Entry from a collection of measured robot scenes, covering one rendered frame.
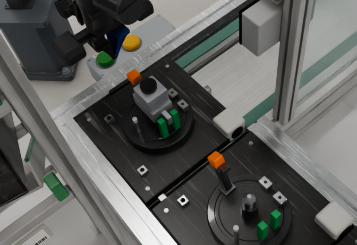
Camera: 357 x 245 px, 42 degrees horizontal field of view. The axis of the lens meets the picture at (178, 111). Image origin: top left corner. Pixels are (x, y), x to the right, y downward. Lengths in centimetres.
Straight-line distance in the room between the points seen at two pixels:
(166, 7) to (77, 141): 50
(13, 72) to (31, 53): 80
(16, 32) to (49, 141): 70
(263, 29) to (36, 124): 41
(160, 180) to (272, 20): 35
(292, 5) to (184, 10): 62
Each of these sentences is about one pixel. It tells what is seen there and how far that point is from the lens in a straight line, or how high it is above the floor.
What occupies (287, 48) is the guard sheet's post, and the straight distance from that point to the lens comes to 75.
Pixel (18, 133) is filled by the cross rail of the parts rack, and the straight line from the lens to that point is 66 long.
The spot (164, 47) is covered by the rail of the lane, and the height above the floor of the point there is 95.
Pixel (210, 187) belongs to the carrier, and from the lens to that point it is 84.
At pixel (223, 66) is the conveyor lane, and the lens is 106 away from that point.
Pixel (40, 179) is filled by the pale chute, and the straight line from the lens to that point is 66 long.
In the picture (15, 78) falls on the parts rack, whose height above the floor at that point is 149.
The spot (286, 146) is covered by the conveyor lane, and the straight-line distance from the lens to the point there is 90.
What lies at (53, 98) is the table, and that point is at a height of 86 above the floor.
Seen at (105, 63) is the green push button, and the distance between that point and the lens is 104.
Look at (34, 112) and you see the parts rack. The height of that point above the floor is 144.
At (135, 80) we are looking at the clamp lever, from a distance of 86.
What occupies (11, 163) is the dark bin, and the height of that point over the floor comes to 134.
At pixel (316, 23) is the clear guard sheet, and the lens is 78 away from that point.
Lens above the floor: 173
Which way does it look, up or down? 55 degrees down
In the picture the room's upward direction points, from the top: 11 degrees counter-clockwise
